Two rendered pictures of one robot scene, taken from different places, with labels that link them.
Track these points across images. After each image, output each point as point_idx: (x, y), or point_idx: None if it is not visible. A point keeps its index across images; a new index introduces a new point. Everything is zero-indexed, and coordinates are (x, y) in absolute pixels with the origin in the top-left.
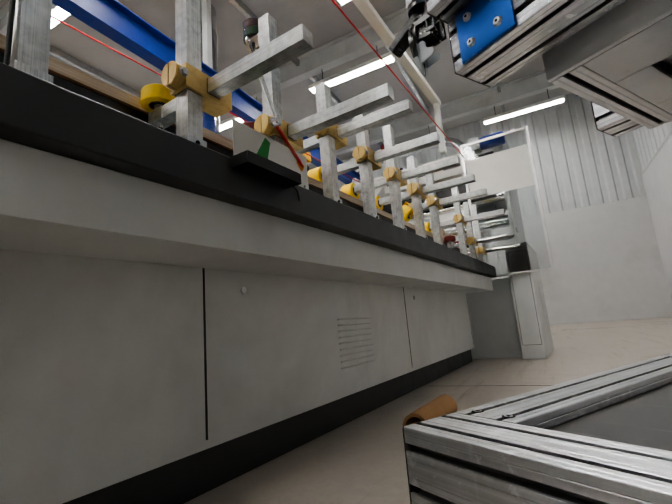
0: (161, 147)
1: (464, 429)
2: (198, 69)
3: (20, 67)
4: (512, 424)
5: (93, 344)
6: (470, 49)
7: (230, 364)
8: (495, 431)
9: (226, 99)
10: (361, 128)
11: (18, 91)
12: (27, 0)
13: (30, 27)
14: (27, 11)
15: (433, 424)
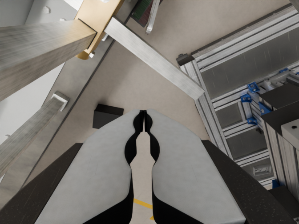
0: (102, 60)
1: (190, 73)
2: (96, 41)
3: (63, 109)
4: (199, 74)
5: None
6: (260, 108)
7: None
8: (194, 77)
9: (119, 7)
10: None
11: (72, 106)
12: (46, 126)
13: (53, 117)
14: (49, 122)
15: (186, 67)
